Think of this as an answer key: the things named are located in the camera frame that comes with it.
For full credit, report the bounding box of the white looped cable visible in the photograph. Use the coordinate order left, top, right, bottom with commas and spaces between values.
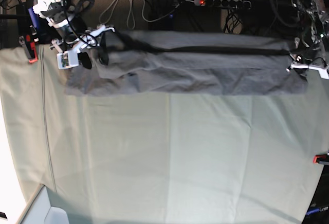
82, 0, 137, 29

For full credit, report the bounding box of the black power strip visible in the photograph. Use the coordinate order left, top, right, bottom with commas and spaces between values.
193, 0, 252, 10

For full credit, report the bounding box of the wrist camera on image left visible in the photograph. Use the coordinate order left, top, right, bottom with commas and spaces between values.
57, 51, 79, 69

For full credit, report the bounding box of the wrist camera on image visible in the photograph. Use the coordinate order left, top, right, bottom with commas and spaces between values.
318, 67, 329, 80
57, 51, 79, 69

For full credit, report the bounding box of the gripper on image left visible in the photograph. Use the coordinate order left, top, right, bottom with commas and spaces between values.
50, 24, 115, 69

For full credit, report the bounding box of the red clamp right edge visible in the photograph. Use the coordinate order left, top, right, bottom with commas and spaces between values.
313, 154, 329, 166

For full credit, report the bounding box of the grey t-shirt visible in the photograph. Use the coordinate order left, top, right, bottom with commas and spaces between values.
65, 31, 308, 97

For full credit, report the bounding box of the red clamp top left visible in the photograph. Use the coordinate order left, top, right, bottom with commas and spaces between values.
19, 34, 38, 64

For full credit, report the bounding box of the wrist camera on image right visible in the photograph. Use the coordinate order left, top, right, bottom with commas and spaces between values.
318, 67, 329, 80

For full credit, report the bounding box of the green table cloth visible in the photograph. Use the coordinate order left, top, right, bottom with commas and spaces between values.
1, 46, 328, 223

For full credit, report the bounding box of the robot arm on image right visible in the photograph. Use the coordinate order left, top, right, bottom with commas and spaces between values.
269, 0, 328, 79

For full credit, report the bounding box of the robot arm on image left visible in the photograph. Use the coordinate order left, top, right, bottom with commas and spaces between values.
33, 0, 114, 69

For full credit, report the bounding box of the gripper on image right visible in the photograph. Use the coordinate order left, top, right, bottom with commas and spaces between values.
286, 38, 328, 72

